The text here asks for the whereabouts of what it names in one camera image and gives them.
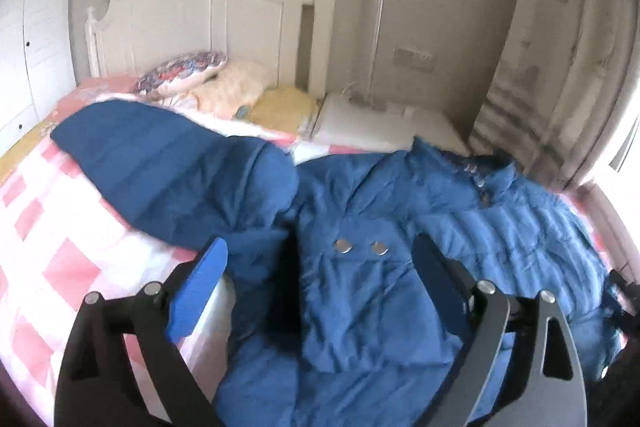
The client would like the striped grey white curtain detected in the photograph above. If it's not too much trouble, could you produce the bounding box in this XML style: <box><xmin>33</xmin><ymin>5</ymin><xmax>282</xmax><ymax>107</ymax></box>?
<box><xmin>470</xmin><ymin>0</ymin><xmax>639</xmax><ymax>190</ymax></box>

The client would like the yellow blanket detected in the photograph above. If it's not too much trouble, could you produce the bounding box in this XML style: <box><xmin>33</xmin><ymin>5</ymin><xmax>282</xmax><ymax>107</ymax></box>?
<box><xmin>0</xmin><ymin>121</ymin><xmax>55</xmax><ymax>184</ymax></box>

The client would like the white bedside table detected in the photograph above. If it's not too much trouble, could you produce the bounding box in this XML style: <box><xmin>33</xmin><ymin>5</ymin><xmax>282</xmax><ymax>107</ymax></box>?
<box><xmin>311</xmin><ymin>93</ymin><xmax>469</xmax><ymax>156</ymax></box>

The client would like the blue puffer jacket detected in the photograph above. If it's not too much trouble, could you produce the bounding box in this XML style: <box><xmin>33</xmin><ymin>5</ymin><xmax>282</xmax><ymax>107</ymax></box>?
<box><xmin>52</xmin><ymin>100</ymin><xmax>620</xmax><ymax>426</ymax></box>

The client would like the white floor lamp pole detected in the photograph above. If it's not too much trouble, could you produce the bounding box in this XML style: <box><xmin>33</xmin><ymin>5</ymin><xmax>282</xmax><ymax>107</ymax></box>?
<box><xmin>349</xmin><ymin>0</ymin><xmax>385</xmax><ymax>107</ymax></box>

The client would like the white wardrobe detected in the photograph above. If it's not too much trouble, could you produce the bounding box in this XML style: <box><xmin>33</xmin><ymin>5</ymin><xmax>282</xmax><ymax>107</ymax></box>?
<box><xmin>0</xmin><ymin>0</ymin><xmax>76</xmax><ymax>153</ymax></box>

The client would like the yellow pillow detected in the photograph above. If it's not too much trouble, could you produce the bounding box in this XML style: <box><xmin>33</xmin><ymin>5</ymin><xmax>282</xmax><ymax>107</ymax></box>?
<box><xmin>245</xmin><ymin>86</ymin><xmax>319</xmax><ymax>135</ymax></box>

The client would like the colourful patterned pillow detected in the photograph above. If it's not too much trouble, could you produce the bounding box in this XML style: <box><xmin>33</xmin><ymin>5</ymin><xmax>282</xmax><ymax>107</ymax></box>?
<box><xmin>131</xmin><ymin>51</ymin><xmax>228</xmax><ymax>98</ymax></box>

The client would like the wall socket panel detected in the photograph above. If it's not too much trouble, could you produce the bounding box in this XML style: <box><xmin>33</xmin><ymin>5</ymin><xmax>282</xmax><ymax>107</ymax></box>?
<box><xmin>394</xmin><ymin>46</ymin><xmax>434</xmax><ymax>72</ymax></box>

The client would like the white wooden headboard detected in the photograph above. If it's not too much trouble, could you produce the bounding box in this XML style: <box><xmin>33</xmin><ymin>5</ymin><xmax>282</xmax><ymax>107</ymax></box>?
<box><xmin>85</xmin><ymin>0</ymin><xmax>335</xmax><ymax>98</ymax></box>

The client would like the pink white checkered bedsheet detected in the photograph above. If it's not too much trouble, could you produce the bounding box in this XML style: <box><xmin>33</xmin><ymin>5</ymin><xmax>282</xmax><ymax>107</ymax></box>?
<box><xmin>1</xmin><ymin>77</ymin><xmax>622</xmax><ymax>425</ymax></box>

